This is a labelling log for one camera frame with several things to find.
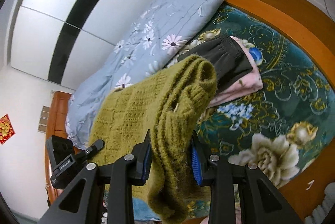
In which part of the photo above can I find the olive green knitted sweater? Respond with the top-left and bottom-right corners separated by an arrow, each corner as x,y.
89,55 -> 217,223

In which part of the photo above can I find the teal floral bed blanket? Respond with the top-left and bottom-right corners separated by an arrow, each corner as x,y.
103,3 -> 335,222

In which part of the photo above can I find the pink folded garment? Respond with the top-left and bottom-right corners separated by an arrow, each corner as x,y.
208,36 -> 263,108

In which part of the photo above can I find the black pleated folded garment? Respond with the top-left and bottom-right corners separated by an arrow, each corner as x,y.
177,35 -> 253,93

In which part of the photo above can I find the white wardrobe with black stripe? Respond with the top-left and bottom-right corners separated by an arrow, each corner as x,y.
10,0 -> 153,89

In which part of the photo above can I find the light blue floral quilt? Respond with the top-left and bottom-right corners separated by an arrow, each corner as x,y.
65,0 -> 224,150

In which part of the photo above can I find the red wall decoration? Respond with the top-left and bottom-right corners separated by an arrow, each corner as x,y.
0,114 -> 15,145

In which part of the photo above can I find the orange wooden bed frame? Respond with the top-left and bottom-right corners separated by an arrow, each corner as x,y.
44,0 -> 335,224

